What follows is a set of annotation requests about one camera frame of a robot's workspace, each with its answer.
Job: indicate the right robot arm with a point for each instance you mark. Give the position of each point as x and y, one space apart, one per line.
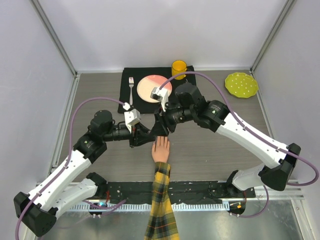
277 163

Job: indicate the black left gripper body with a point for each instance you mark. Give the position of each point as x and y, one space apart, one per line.
134 136

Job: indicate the green polka dot plate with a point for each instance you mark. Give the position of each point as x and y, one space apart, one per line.
241 85

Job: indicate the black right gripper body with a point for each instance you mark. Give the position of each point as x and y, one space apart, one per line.
171 117

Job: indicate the yellow plaid sleeve forearm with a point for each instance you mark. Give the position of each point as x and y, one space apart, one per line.
161 223

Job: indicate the mannequin hand with painted nails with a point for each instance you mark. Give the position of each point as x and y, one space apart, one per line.
161 149

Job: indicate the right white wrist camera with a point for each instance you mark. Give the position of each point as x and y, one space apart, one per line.
161 95

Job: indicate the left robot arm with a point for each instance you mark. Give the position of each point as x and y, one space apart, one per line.
39 209

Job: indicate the pink cream plate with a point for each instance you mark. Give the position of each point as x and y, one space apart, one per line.
147 84

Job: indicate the white slotted cable duct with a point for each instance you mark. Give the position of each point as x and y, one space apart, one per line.
224 206

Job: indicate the silver fork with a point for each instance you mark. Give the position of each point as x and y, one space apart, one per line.
131 85

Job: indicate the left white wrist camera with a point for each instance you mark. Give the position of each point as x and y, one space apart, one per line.
132 118

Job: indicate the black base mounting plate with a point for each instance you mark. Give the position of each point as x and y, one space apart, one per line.
180 192

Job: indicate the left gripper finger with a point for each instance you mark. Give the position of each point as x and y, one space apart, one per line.
142 140
142 130

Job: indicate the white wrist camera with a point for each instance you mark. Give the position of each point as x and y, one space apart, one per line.
132 118
161 95

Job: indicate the yellow mug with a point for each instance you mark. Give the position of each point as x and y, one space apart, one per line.
178 67

